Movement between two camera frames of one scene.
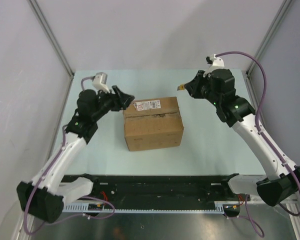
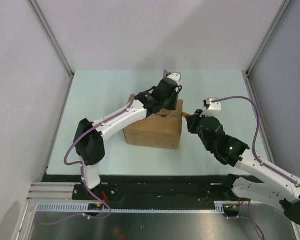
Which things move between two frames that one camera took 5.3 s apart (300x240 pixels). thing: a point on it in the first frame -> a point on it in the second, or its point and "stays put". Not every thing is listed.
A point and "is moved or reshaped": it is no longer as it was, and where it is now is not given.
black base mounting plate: x=156 y=189 stays put
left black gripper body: x=106 y=101 -> x=171 y=104
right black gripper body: x=203 y=90 -> x=194 y=128
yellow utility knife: x=181 y=87 is moved or reshaped
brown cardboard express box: x=153 y=124 stays put
